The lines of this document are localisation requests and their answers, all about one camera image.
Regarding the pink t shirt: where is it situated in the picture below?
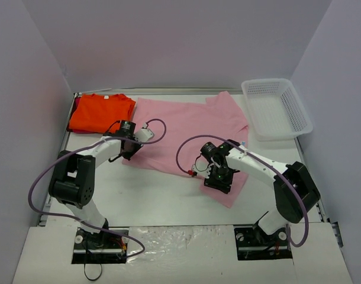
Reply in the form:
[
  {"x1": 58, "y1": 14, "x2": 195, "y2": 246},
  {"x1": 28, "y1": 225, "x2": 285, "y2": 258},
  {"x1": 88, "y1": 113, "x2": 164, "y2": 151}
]
[{"x1": 121, "y1": 91, "x2": 249, "y2": 209}]

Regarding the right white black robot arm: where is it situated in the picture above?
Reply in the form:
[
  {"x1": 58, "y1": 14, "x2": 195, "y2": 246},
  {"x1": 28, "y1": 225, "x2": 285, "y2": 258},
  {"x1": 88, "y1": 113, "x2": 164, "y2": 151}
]
[{"x1": 193, "y1": 140, "x2": 321, "y2": 244}]

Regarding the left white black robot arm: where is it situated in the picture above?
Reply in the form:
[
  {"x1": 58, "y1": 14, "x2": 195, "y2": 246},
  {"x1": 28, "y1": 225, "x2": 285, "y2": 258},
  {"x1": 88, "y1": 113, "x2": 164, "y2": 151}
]
[{"x1": 49, "y1": 121, "x2": 154, "y2": 247}]

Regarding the folded orange t shirt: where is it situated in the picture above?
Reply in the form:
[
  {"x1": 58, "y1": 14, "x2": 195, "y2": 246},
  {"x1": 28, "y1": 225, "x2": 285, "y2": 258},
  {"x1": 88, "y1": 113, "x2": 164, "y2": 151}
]
[{"x1": 70, "y1": 94, "x2": 136, "y2": 134}]

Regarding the white plastic basket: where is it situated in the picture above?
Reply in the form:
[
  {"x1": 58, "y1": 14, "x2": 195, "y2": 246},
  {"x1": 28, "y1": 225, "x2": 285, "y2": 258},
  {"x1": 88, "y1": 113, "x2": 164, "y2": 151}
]
[{"x1": 241, "y1": 78, "x2": 313, "y2": 141}]

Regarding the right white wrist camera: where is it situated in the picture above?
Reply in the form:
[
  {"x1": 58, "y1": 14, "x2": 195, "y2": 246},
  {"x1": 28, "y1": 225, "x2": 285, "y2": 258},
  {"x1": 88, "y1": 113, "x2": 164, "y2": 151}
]
[{"x1": 192, "y1": 160, "x2": 215, "y2": 178}]

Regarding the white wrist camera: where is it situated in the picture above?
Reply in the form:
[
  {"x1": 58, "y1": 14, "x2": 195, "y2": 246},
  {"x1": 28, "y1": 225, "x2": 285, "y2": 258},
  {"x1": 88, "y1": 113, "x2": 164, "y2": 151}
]
[
  {"x1": 192, "y1": 160, "x2": 215, "y2": 178},
  {"x1": 134, "y1": 128, "x2": 154, "y2": 143}
]

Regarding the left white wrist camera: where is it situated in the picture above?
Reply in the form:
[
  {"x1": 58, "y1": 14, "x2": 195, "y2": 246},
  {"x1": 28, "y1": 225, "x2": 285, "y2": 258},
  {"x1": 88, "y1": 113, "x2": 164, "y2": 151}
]
[{"x1": 134, "y1": 128, "x2": 154, "y2": 143}]

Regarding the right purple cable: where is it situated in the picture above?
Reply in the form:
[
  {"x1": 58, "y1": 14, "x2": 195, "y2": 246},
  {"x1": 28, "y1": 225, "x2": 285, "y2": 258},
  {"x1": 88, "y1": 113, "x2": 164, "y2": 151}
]
[{"x1": 175, "y1": 134, "x2": 310, "y2": 248}]

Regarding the purple cable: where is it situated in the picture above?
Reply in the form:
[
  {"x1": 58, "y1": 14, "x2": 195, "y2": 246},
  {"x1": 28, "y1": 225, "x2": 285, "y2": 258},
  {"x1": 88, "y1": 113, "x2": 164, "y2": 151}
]
[
  {"x1": 175, "y1": 134, "x2": 310, "y2": 248},
  {"x1": 27, "y1": 118, "x2": 167, "y2": 257}
]

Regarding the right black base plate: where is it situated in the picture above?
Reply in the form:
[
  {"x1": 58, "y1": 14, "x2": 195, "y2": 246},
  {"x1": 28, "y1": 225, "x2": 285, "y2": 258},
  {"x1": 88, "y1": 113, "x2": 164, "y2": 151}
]
[{"x1": 234, "y1": 225, "x2": 292, "y2": 261}]

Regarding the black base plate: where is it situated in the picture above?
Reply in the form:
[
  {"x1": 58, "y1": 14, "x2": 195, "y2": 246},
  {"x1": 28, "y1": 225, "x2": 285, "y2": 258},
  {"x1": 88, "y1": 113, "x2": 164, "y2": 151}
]
[
  {"x1": 72, "y1": 228, "x2": 129, "y2": 264},
  {"x1": 234, "y1": 225, "x2": 292, "y2": 261}
]

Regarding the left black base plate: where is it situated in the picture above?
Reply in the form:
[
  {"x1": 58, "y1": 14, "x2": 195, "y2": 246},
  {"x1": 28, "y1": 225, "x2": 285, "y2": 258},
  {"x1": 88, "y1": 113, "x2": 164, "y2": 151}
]
[{"x1": 72, "y1": 228, "x2": 129, "y2": 264}]

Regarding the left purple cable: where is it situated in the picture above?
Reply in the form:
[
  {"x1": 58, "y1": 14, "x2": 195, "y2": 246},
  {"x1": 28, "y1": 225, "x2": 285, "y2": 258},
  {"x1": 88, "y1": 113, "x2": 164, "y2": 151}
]
[{"x1": 27, "y1": 118, "x2": 167, "y2": 257}]

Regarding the thin black cable loop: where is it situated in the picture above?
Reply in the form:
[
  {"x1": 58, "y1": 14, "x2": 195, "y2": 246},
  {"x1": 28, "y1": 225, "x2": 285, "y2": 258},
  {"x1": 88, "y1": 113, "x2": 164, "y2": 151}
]
[{"x1": 83, "y1": 248, "x2": 103, "y2": 282}]

